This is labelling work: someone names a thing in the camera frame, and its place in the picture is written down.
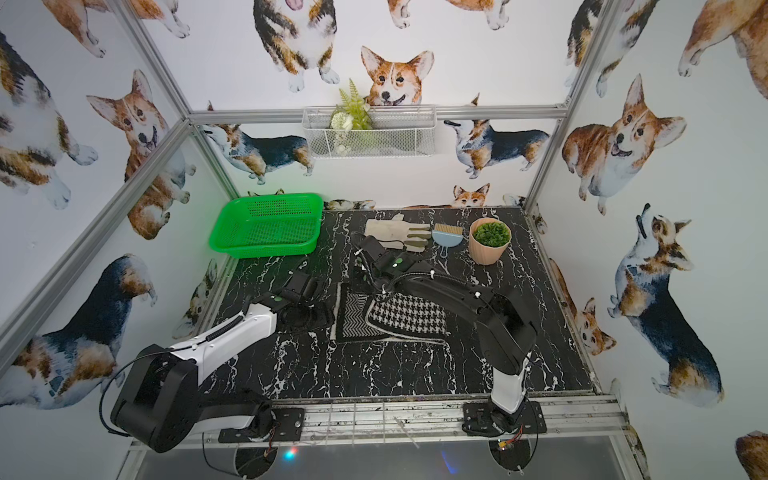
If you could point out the aluminium front rail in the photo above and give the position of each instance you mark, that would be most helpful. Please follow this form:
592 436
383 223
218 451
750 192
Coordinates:
425 421

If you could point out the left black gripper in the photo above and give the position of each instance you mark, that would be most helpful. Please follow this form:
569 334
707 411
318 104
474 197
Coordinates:
313 309

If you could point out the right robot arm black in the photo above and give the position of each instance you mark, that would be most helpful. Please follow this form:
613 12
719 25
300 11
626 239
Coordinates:
506 327

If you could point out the artificial fern and white flowers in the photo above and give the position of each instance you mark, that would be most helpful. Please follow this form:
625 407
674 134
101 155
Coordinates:
351 124

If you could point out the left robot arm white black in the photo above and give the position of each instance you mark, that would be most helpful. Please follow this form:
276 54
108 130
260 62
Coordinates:
161 402

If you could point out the green plastic basket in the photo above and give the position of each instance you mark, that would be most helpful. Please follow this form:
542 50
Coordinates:
268 226

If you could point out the pink pot with green plant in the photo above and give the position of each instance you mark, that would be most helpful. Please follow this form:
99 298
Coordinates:
488 240

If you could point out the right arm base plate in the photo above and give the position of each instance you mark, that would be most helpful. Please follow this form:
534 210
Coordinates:
490 421

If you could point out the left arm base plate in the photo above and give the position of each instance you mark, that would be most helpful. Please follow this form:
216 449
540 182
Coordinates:
275 425

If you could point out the black white patterned knit scarf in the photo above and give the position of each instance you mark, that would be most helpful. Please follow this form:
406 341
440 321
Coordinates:
363 317

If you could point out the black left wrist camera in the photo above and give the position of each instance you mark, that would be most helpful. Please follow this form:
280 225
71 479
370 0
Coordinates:
306 287

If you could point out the white work glove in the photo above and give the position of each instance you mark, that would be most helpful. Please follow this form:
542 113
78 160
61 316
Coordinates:
396 233

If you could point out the white wire wall basket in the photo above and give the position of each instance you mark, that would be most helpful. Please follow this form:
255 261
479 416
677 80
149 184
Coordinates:
381 132

